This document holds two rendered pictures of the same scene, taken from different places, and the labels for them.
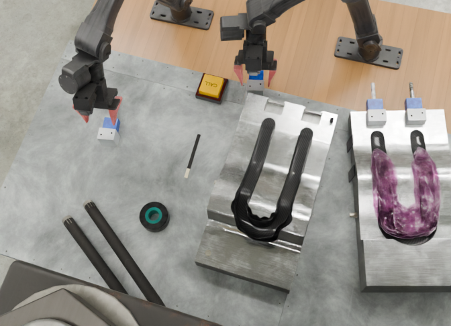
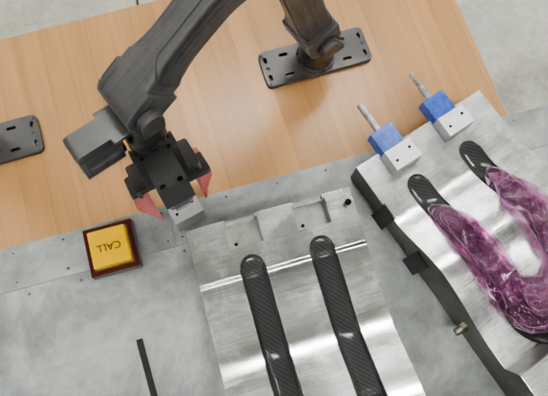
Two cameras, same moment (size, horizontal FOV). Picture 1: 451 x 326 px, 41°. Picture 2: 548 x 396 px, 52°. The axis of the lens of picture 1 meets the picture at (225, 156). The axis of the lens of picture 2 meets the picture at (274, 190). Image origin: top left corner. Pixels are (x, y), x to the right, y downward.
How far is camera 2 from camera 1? 0.93 m
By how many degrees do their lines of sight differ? 17
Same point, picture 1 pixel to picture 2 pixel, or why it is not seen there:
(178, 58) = (21, 226)
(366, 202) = (477, 305)
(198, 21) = (18, 145)
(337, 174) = (389, 273)
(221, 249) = not seen: outside the picture
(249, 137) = (235, 310)
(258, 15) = (139, 104)
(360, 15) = (309, 8)
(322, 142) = (354, 247)
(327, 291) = not seen: outside the picture
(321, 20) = (216, 41)
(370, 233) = (510, 349)
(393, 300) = not seen: outside the picture
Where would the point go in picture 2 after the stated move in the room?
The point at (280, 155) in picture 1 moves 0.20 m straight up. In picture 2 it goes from (302, 309) to (319, 300)
